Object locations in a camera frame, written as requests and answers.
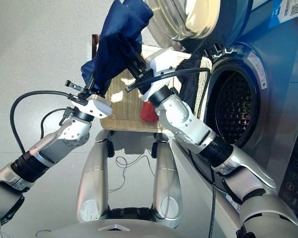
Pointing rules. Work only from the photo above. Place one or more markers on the navy blue cloth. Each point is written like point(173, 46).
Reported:
point(119, 44)

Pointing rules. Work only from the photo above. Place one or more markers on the coral red cloth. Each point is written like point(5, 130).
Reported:
point(149, 112)

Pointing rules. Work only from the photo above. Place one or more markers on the black cloth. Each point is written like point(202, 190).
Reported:
point(188, 81)

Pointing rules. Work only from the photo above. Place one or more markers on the pale woven basket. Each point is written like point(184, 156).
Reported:
point(126, 109)

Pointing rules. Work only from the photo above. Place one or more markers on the round glass washing machine door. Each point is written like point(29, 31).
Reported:
point(188, 19)

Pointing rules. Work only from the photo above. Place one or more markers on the grey washing machine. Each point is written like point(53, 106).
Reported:
point(275, 111)

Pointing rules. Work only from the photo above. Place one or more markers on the dark brown wooden stand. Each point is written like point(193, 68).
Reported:
point(95, 47)

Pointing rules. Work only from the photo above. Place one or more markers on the silver robot leg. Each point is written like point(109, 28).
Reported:
point(166, 183)
point(94, 178)

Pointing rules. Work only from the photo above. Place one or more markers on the white round warning sticker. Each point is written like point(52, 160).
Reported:
point(258, 69)

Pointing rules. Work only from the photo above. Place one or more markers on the silver robot torso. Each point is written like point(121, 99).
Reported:
point(114, 231)

